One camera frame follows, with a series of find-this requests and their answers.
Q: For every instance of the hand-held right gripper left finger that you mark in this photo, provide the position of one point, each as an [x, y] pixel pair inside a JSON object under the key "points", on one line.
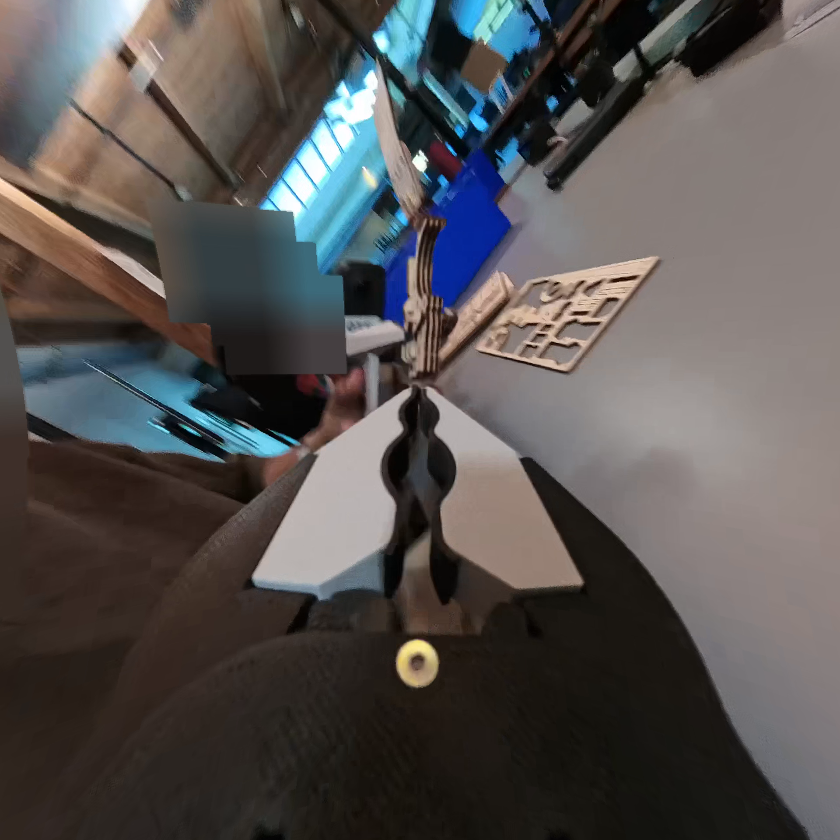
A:
{"points": [[328, 525]]}

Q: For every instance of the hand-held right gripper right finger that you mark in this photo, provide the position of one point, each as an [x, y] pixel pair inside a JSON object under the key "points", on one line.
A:
{"points": [[505, 525]]}

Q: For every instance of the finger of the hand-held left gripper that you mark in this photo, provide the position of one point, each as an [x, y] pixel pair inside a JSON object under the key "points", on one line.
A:
{"points": [[375, 334]]}

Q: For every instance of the wooden puzzle model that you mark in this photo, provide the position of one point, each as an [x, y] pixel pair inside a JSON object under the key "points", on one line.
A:
{"points": [[423, 295]]}

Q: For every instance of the wooden puzzle sheet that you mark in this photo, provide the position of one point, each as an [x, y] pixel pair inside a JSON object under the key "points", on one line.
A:
{"points": [[640, 270], [482, 305]]}

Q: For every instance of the person's left hand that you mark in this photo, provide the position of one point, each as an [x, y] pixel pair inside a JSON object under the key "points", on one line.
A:
{"points": [[344, 403]]}

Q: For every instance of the blue plastic bin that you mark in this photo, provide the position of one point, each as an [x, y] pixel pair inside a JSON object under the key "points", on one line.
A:
{"points": [[472, 223]]}

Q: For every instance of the pale hanging panel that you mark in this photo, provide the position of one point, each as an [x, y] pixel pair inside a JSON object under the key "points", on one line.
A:
{"points": [[397, 144]]}

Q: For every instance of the long black bar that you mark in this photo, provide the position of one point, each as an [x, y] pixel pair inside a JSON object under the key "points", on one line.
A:
{"points": [[590, 148]]}

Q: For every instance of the cardboard box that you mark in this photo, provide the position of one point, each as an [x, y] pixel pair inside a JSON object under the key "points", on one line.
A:
{"points": [[484, 65]]}

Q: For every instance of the wooden beam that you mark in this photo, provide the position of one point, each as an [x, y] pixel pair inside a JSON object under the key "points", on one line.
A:
{"points": [[79, 256]]}

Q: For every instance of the small black box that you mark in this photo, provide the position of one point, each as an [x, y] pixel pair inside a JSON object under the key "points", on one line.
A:
{"points": [[722, 39]]}

